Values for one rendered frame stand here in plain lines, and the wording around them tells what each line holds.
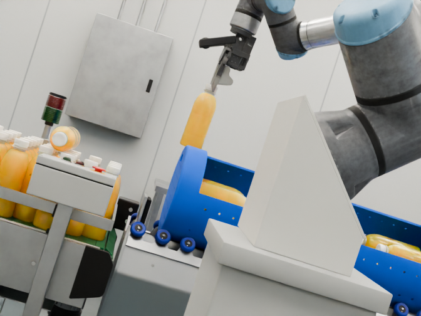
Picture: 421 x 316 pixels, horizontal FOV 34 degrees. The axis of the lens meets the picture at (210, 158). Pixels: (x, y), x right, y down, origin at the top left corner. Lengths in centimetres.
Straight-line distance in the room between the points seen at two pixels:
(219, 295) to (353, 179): 33
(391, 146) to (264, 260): 33
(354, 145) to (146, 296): 90
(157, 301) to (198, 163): 41
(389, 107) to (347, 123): 8
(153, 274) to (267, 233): 75
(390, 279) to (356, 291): 85
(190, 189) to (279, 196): 70
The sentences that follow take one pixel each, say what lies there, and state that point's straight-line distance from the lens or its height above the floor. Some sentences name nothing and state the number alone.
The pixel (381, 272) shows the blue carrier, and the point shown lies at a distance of 209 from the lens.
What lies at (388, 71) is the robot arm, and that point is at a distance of 130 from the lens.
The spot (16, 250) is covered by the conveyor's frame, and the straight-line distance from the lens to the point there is 187.
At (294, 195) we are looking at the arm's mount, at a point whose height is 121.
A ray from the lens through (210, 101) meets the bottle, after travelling 214.
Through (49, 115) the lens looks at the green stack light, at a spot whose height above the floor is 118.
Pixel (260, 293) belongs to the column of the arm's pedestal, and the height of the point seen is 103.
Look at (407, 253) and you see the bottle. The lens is 216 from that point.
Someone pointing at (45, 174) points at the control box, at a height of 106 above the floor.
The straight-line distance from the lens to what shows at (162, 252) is 197.
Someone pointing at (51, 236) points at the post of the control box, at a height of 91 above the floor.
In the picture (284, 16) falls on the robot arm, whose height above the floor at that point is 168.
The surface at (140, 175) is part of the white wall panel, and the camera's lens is 544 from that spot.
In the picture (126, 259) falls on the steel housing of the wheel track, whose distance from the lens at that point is 196.
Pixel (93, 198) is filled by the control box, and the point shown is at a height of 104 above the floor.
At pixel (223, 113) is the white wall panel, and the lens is 546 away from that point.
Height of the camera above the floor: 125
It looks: 1 degrees down
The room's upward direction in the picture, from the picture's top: 18 degrees clockwise
